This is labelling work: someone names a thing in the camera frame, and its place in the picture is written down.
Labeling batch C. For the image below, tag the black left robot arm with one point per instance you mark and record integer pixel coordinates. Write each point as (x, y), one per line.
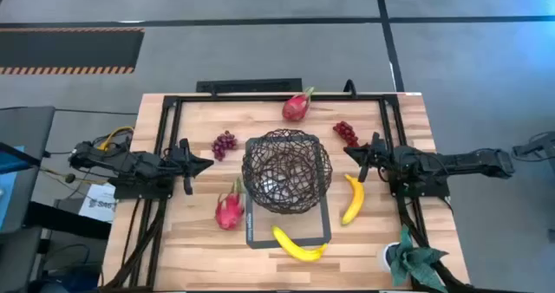
(130, 163)

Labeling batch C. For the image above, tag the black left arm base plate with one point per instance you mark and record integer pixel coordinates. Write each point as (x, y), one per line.
(139, 193)

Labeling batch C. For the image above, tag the yellow banana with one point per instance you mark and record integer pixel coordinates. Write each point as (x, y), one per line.
(356, 199)
(295, 249)

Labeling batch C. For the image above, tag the dark brown wicker basket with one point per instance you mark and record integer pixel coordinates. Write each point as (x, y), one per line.
(303, 197)

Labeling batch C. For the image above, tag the green plant in white pot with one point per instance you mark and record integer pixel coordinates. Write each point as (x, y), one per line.
(412, 260)

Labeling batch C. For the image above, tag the dark purple grape bunch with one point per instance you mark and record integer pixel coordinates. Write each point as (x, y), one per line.
(223, 145)

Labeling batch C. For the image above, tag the blue display screen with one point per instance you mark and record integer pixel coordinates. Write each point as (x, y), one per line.
(8, 189)

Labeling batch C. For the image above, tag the black slotted floor bar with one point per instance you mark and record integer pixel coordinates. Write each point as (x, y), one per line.
(249, 86)

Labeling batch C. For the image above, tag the red grape bunch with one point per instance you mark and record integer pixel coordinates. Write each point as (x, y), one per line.
(346, 132)

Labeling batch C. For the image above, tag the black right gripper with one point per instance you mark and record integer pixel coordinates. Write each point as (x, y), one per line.
(378, 156)

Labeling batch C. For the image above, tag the white printed paper sheet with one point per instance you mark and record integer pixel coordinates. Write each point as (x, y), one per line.
(99, 204)

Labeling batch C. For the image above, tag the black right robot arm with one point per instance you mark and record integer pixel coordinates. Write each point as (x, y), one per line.
(455, 160)

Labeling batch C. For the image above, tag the pink dragon fruit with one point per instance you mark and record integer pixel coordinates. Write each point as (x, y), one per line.
(295, 108)
(229, 212)

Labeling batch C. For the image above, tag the black metal table frame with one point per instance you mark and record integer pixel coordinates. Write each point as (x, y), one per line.
(260, 98)

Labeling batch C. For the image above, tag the grey side cart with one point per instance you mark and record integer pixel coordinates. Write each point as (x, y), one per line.
(30, 124)

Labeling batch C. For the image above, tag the black hazard-striped floor mat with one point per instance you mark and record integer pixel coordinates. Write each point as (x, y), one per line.
(65, 50)

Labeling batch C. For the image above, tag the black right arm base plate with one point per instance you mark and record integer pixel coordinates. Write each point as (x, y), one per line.
(427, 191)

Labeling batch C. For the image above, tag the black-bordered silicone baking mat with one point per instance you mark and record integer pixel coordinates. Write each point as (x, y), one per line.
(299, 227)

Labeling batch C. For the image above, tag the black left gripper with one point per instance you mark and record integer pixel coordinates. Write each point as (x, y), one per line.
(185, 167)

